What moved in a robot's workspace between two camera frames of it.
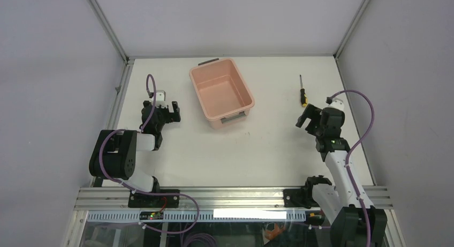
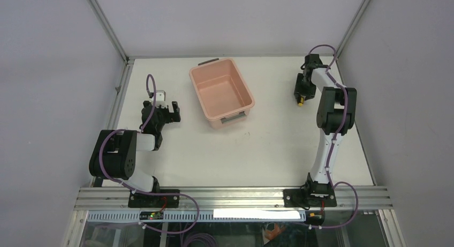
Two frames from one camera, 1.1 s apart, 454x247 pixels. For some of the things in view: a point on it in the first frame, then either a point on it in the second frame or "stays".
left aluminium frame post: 106,25 stays
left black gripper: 162,112 stays
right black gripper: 315,119 -> 303,90
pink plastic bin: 222,91 stays
